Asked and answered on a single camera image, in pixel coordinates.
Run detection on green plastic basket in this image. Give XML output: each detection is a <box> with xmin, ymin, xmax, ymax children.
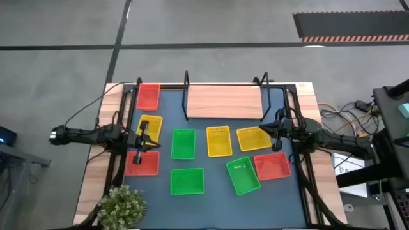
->
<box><xmin>169</xmin><ymin>167</ymin><xmax>205</xmax><ymax>196</ymax></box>
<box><xmin>170</xmin><ymin>128</ymin><xmax>196</xmax><ymax>160</ymax></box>
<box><xmin>226</xmin><ymin>155</ymin><xmax>261</xmax><ymax>196</ymax></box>

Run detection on long black arm cable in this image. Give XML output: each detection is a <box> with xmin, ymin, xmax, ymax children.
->
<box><xmin>63</xmin><ymin>81</ymin><xmax>134</xmax><ymax>128</ymax></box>

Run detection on black power adapter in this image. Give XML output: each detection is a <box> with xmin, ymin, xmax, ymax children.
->
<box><xmin>355</xmin><ymin>100</ymin><xmax>371</xmax><ymax>112</ymax></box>

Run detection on white box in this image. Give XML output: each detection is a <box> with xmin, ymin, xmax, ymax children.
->
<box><xmin>332</xmin><ymin>153</ymin><xmax>378</xmax><ymax>199</ymax></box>

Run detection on small potted plant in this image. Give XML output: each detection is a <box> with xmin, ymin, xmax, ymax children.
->
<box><xmin>95</xmin><ymin>184</ymin><xmax>148</xmax><ymax>230</ymax></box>

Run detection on tangled floor cables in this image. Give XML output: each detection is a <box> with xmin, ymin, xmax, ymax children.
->
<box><xmin>318</xmin><ymin>100</ymin><xmax>383</xmax><ymax>139</ymax></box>

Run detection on teal box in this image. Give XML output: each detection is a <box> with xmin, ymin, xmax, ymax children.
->
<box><xmin>397</xmin><ymin>102</ymin><xmax>409</xmax><ymax>118</ymax></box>

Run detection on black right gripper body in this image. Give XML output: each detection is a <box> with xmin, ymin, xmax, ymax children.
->
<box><xmin>272</xmin><ymin>118</ymin><xmax>297</xmax><ymax>153</ymax></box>

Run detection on yellow plastic basket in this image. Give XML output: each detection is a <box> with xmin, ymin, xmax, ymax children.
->
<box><xmin>135</xmin><ymin>114</ymin><xmax>164</xmax><ymax>146</ymax></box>
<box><xmin>236</xmin><ymin>125</ymin><xmax>272</xmax><ymax>153</ymax></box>
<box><xmin>206</xmin><ymin>125</ymin><xmax>233</xmax><ymax>158</ymax></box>

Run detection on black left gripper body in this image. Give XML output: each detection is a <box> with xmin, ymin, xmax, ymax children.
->
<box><xmin>127</xmin><ymin>120</ymin><xmax>150</xmax><ymax>165</ymax></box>

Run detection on blue table mat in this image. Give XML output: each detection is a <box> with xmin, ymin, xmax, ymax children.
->
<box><xmin>123</xmin><ymin>88</ymin><xmax>309</xmax><ymax>229</ymax></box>

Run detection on wooden board on rack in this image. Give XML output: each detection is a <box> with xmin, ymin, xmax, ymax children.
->
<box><xmin>181</xmin><ymin>70</ymin><xmax>273</xmax><ymax>121</ymax></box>

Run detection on red plastic basket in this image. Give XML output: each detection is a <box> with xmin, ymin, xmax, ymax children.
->
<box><xmin>253</xmin><ymin>152</ymin><xmax>292</xmax><ymax>181</ymax></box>
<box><xmin>124</xmin><ymin>150</ymin><xmax>160</xmax><ymax>177</ymax></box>
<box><xmin>136</xmin><ymin>83</ymin><xmax>161</xmax><ymax>112</ymax></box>

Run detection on black mat orange striped edge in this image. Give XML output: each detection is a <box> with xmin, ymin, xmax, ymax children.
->
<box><xmin>293</xmin><ymin>10</ymin><xmax>409</xmax><ymax>43</ymax></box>

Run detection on black desk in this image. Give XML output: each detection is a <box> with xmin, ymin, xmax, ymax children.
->
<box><xmin>372</xmin><ymin>78</ymin><xmax>409</xmax><ymax>192</ymax></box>

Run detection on black device blue light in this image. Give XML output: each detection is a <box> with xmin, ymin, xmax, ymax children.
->
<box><xmin>0</xmin><ymin>125</ymin><xmax>17</xmax><ymax>148</ymax></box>

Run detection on grey metal side table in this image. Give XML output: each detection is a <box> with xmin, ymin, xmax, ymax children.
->
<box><xmin>0</xmin><ymin>143</ymin><xmax>52</xmax><ymax>230</ymax></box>

